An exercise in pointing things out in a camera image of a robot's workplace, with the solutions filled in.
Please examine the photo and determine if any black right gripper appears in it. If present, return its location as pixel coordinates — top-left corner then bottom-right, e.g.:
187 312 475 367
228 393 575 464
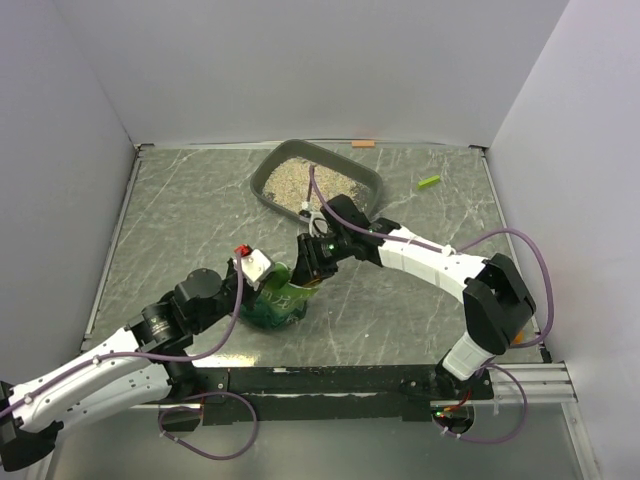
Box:
290 232 351 290

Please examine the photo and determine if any green litter bag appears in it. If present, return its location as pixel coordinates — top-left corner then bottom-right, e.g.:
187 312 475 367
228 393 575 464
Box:
239 262 319 331

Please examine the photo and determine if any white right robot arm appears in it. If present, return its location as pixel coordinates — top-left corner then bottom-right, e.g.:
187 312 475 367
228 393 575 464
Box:
291 195 536 399

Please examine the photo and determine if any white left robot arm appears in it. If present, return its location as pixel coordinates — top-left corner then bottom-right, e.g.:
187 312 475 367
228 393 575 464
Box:
1 250 274 472

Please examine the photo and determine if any beige cat litter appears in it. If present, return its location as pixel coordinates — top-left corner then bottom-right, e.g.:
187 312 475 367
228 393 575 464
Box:
262 157 369 213

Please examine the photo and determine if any dark grey litter box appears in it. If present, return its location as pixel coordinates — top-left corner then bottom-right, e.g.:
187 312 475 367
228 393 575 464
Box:
250 140 383 226

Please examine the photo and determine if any small orange block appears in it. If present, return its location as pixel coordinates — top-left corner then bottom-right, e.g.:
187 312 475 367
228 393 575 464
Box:
351 140 376 148

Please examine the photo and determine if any small green block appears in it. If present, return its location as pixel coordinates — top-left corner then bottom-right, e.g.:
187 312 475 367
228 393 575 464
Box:
417 175 441 189

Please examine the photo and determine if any orange plastic carrot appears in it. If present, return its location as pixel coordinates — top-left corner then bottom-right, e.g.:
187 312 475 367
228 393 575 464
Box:
513 330 524 345

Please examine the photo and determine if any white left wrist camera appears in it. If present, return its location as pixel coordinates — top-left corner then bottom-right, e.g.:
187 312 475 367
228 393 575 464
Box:
233 244 275 291

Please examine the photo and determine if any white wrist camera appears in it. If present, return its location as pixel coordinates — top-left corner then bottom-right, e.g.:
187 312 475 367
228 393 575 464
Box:
233 244 275 291
298 201 329 237

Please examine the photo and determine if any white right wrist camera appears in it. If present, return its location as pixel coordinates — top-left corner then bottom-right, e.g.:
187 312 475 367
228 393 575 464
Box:
298 201 329 237

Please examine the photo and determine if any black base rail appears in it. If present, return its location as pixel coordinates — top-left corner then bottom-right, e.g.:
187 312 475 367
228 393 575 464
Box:
159 364 494 426

